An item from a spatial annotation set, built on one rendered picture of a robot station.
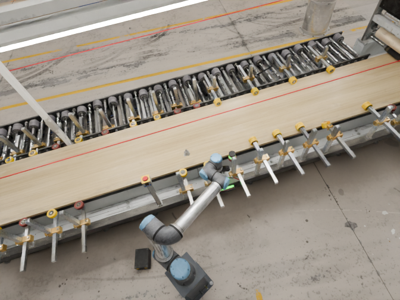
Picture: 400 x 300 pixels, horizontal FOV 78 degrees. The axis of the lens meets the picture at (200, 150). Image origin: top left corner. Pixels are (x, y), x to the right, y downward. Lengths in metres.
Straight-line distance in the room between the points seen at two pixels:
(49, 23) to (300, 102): 2.38
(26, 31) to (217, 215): 2.50
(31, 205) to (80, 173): 0.50
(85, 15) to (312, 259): 2.91
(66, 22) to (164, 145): 1.50
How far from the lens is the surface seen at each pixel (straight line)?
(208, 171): 1.84
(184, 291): 2.37
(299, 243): 3.12
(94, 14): 1.48
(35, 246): 2.90
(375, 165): 3.89
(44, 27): 1.54
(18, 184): 3.09
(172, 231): 1.59
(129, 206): 2.68
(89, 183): 2.64
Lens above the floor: 2.93
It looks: 55 degrees down
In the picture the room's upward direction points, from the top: 10 degrees counter-clockwise
